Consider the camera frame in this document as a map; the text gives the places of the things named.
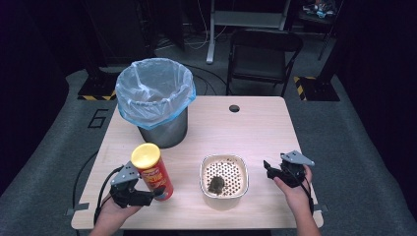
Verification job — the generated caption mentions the metal trash can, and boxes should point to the metal trash can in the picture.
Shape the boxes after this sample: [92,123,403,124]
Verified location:
[137,107,190,149]

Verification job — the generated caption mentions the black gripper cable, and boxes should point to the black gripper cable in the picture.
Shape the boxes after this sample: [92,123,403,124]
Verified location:
[303,176,316,215]
[93,165,125,226]

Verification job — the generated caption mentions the white perforated strainer bowl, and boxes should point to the white perforated strainer bowl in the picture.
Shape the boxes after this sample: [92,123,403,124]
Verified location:
[199,153,250,201]

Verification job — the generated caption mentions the translucent blue trash bag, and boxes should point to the translucent blue trash bag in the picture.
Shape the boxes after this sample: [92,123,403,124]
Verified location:
[114,57,198,131]

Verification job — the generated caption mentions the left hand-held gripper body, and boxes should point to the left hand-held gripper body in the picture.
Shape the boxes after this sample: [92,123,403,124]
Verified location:
[109,161,148,209]

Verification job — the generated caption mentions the red chips can yellow lid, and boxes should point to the red chips can yellow lid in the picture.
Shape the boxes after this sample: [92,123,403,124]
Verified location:
[130,143,175,202]

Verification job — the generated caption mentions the person's left hand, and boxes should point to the person's left hand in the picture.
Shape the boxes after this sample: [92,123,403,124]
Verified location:
[97,194,143,228]

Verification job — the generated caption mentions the black floor cables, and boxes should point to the black floor cables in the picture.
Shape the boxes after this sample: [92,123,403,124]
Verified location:
[188,63,232,96]

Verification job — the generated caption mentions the black cable beside table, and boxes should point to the black cable beside table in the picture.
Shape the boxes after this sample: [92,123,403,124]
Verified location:
[72,149,100,210]

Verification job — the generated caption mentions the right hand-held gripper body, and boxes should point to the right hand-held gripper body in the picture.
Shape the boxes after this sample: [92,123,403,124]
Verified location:
[276,149,316,189]

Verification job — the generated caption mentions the person's right hand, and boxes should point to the person's right hand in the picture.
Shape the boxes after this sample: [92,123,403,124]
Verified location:
[272,164,315,216]

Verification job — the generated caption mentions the black base with hazard stripes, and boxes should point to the black base with hazard stripes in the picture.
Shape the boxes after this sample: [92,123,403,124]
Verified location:
[293,75,341,102]
[77,76,118,102]

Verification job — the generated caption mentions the dark shelf with items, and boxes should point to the dark shelf with items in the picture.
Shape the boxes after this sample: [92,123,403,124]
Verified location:
[298,0,344,62]

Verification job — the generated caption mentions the white desk frame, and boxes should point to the white desk frame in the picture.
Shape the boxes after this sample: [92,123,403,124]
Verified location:
[205,0,292,65]

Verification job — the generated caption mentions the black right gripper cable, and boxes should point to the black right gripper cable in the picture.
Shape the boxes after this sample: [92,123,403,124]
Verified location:
[303,176,316,215]

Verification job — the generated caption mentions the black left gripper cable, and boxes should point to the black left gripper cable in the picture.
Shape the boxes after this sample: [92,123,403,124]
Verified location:
[93,165,125,226]

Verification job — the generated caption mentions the dark food scraps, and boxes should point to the dark food scraps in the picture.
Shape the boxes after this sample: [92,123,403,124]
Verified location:
[207,175,226,195]

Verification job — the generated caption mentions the black folding chair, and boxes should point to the black folding chair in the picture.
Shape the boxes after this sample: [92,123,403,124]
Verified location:
[225,28,305,98]

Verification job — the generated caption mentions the white floor cables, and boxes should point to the white floor cables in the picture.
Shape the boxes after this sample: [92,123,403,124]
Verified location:
[156,0,228,51]

